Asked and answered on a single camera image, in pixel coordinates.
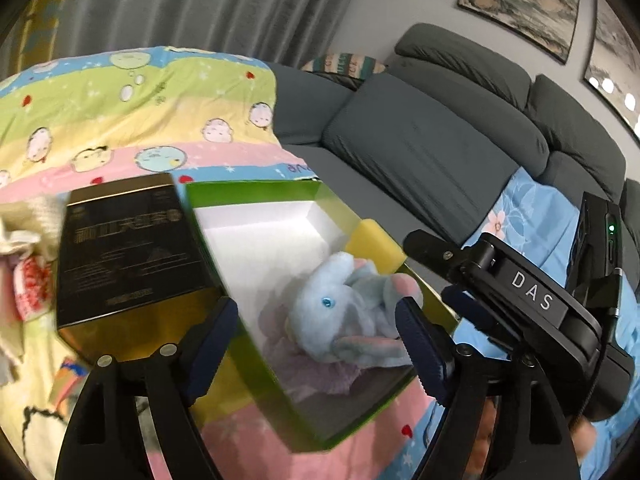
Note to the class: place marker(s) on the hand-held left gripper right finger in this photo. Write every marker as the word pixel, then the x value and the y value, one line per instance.
pixel 420 342

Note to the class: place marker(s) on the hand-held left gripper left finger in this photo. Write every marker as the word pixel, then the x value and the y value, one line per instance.
pixel 220 332

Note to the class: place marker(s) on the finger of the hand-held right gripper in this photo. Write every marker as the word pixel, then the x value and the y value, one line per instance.
pixel 435 252
pixel 470 312

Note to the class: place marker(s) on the yellow green sponge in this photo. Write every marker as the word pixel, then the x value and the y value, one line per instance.
pixel 375 245

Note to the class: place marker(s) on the green cardboard box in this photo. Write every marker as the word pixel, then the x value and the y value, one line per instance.
pixel 235 240

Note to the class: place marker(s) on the blue plush elephant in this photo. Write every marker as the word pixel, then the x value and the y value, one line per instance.
pixel 330 310

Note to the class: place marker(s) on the purple mesh bath pouf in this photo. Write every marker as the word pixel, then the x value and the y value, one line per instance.
pixel 310 375

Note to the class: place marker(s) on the black gold box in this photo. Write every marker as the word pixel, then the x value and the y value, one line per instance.
pixel 125 260

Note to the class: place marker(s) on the beige towel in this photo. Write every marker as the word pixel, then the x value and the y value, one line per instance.
pixel 30 220

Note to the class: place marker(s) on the person's right hand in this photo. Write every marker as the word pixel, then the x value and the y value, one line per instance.
pixel 582 437

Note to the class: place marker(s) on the blue floral cloth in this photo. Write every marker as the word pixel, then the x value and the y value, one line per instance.
pixel 530 210

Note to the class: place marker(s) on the grey sofa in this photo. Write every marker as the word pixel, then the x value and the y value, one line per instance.
pixel 425 145

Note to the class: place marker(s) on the orange blue packet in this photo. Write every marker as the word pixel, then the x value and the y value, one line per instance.
pixel 70 377

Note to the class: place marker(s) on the red white packet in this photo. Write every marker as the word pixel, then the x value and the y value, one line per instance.
pixel 32 285

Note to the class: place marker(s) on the striped pillow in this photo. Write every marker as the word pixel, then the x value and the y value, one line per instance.
pixel 345 66

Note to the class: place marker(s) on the cartoon printed bed sheet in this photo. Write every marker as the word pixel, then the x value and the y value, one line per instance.
pixel 150 125

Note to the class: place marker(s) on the framed landscape painting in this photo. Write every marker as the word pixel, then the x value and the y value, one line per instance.
pixel 615 60
pixel 520 0

